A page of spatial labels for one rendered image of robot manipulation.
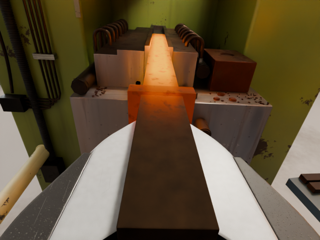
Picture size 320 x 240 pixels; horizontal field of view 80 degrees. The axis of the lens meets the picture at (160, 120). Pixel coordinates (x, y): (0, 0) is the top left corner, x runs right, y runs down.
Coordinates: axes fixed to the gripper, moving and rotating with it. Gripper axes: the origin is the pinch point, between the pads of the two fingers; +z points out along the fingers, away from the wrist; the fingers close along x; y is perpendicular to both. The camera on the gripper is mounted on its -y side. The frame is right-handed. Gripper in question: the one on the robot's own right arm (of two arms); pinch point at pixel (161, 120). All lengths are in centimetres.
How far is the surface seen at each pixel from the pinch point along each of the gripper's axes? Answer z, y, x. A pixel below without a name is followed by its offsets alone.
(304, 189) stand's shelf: 15.5, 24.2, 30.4
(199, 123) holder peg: 20.0, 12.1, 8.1
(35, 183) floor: 80, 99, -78
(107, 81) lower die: 27.7, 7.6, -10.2
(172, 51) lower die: 27.7, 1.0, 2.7
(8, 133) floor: 133, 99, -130
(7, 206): 19, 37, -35
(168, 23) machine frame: 76, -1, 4
